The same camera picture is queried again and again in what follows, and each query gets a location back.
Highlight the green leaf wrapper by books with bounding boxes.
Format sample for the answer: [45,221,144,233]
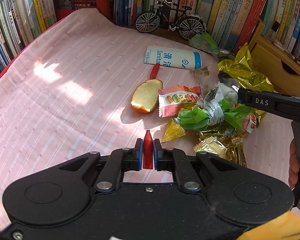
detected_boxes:
[189,32,230,57]

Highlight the black model bicycle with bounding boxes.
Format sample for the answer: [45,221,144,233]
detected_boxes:
[135,0,207,40]

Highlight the large gold foil bag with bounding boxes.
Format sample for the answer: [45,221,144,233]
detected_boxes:
[218,43,274,92]

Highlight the right hand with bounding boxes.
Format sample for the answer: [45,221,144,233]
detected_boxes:
[288,139,300,189]

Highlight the gold foil candy wrapper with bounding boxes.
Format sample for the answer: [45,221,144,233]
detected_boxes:
[193,132,247,167]

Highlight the crumpled white tissue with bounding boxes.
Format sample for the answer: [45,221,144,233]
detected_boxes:
[217,82,238,105]

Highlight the row of books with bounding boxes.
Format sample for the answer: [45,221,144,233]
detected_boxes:
[0,0,57,74]
[114,0,267,53]

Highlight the pink striped table cloth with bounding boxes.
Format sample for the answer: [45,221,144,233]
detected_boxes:
[0,8,300,230]

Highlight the wooden desk drawer organizer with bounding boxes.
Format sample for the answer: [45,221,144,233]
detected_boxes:
[248,20,300,96]

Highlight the brown patterned small wrapper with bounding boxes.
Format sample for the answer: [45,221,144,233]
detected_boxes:
[192,66,210,77]

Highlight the macaron snack wrapper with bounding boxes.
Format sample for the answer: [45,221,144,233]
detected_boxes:
[158,85,203,118]

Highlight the green plastic wrapper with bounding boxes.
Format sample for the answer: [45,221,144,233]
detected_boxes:
[174,98,253,131]

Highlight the left row of books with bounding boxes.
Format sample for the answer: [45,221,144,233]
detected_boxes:
[0,0,57,74]

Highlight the silver crumpled wrapper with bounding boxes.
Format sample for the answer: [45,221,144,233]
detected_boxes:
[203,87,224,126]

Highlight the back row of books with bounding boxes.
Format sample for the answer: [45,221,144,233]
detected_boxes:
[114,0,267,53]

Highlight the white sanitary wipes pack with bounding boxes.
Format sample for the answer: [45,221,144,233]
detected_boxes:
[144,46,203,70]

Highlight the red crayon on cloth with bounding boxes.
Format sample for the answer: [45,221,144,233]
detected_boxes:
[150,63,160,80]

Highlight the yellow triangular snack wrapper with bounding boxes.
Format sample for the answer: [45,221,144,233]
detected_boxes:
[162,118,186,142]

